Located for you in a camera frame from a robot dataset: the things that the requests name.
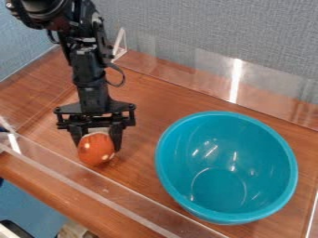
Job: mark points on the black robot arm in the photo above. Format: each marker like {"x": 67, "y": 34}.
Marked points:
{"x": 75, "y": 27}

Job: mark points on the clear acrylic back barrier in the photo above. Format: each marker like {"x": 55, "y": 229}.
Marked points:
{"x": 281, "y": 94}

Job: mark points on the clear acrylic left barrier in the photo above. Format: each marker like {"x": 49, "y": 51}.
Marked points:
{"x": 35, "y": 88}

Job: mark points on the clear acrylic front barrier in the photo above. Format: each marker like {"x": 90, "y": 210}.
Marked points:
{"x": 90, "y": 197}

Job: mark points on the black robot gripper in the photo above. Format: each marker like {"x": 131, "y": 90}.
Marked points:
{"x": 118, "y": 117}

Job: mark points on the clear acrylic barrier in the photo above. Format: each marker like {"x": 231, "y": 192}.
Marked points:
{"x": 281, "y": 94}
{"x": 90, "y": 197}
{"x": 35, "y": 88}

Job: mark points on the brown plush mushroom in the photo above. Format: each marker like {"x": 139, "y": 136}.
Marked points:
{"x": 96, "y": 148}

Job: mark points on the blue plastic bowl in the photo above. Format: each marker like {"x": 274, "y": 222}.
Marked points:
{"x": 226, "y": 167}

